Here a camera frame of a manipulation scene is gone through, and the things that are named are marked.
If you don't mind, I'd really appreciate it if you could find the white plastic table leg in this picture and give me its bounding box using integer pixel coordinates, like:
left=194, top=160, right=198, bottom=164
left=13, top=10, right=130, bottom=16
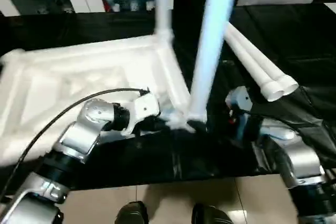
left=187, top=0, right=243, bottom=124
left=224, top=23, right=286, bottom=102
left=154, top=0, right=174, bottom=45
left=227, top=22, right=300, bottom=97

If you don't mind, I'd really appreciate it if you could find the white plastic table top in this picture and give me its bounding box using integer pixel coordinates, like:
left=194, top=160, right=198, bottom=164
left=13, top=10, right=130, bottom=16
left=0, top=37, right=197, bottom=167

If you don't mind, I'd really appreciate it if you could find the black work mat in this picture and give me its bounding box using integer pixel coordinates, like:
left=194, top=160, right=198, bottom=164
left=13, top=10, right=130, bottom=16
left=0, top=3, right=336, bottom=190

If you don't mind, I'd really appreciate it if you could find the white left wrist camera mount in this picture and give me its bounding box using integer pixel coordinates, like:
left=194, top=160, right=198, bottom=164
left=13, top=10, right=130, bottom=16
left=121, top=93, right=161, bottom=138

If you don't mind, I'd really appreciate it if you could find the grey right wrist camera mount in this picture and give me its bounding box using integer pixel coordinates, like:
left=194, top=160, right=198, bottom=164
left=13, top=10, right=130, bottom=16
left=225, top=86, right=255, bottom=141

